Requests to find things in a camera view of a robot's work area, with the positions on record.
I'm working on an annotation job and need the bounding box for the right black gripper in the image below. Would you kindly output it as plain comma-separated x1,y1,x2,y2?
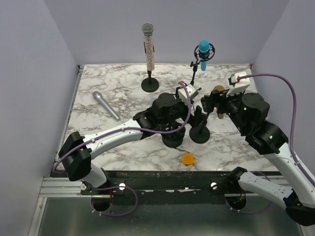
205,85,249,133

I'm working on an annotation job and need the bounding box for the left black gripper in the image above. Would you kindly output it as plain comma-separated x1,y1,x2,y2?
159,88,207,127

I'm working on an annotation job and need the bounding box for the gold microphone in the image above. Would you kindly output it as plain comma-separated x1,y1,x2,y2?
214,85,224,119

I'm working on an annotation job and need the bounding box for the shock mount round base stand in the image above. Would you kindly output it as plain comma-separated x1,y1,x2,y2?
160,122,186,148

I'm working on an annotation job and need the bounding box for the silver microphone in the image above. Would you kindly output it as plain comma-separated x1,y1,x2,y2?
93,91,121,121

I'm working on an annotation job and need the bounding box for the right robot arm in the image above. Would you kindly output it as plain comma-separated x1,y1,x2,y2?
201,90,315,226

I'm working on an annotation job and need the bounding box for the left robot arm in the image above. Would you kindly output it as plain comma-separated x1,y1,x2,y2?
59,93,207,194

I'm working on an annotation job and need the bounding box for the blue microphone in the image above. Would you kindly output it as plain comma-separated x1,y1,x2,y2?
198,39,210,71

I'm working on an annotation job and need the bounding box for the round base stand, glitter mic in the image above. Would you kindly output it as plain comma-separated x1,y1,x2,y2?
141,44,160,93

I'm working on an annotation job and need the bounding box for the glitter microphone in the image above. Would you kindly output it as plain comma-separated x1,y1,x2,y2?
142,22,155,71

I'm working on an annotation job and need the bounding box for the orange tape measure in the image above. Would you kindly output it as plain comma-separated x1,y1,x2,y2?
182,152,195,166

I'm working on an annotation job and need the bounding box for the clear screw organizer box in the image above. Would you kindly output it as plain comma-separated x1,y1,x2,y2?
147,98,156,107

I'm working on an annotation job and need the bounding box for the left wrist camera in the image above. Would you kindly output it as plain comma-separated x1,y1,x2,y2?
176,85,199,105

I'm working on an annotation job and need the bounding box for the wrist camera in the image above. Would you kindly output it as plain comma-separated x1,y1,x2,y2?
226,71,250,97
176,85,199,105

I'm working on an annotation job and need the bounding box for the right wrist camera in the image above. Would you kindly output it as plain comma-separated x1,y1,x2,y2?
226,71,250,97

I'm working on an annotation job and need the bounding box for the black tripod shock mount stand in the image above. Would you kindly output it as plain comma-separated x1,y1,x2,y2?
190,43,215,86

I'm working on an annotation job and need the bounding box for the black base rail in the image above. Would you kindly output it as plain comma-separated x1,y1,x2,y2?
79,171,246,205

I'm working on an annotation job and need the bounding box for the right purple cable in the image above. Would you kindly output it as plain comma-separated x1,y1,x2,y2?
225,73,315,215

